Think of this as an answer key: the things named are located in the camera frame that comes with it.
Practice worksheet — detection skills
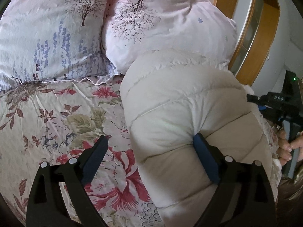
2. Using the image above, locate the person's right hand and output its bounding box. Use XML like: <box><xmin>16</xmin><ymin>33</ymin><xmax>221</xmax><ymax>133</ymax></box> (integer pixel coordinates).
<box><xmin>277</xmin><ymin>129</ymin><xmax>303</xmax><ymax>166</ymax></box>

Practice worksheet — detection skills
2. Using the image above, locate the floral bed quilt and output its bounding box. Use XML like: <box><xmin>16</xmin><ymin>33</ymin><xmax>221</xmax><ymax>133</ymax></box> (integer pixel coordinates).
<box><xmin>1</xmin><ymin>76</ymin><xmax>163</xmax><ymax>226</ymax></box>

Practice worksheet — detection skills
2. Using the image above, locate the white puffer down jacket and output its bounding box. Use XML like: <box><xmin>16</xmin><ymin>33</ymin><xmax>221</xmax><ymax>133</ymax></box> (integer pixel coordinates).
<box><xmin>120</xmin><ymin>50</ymin><xmax>281</xmax><ymax>226</ymax></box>

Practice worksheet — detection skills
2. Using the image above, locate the wooden headboard frame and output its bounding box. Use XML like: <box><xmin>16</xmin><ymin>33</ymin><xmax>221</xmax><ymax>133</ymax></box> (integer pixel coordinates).
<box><xmin>214</xmin><ymin>0</ymin><xmax>280</xmax><ymax>86</ymax></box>

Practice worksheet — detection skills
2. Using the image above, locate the pink tree-print pillow near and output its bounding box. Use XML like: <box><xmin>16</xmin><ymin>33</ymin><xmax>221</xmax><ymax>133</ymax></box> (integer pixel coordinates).
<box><xmin>102</xmin><ymin>0</ymin><xmax>237</xmax><ymax>74</ymax></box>

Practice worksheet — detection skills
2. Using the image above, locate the pink tree-print pillow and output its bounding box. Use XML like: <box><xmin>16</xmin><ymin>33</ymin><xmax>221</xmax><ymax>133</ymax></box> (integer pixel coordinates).
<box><xmin>102</xmin><ymin>0</ymin><xmax>237</xmax><ymax>74</ymax></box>
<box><xmin>1</xmin><ymin>0</ymin><xmax>117</xmax><ymax>91</ymax></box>

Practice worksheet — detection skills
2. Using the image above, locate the pink tree-print pillow far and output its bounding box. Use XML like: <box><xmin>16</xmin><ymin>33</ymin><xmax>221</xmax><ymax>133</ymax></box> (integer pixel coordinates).
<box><xmin>1</xmin><ymin>0</ymin><xmax>117</xmax><ymax>91</ymax></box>

